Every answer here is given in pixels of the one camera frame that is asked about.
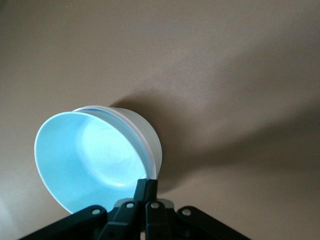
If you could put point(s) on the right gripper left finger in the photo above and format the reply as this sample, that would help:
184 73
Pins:
117 222

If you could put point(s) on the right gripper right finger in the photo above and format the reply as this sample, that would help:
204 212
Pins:
156 222

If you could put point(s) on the pink plastic bowl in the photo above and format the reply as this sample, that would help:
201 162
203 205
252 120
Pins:
147 152

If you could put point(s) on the blue plastic bowl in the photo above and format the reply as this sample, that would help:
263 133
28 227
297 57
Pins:
75 162

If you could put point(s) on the white plastic bowl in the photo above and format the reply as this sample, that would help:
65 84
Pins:
150 130

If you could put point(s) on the brown table cover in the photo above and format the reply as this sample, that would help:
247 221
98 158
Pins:
200 37

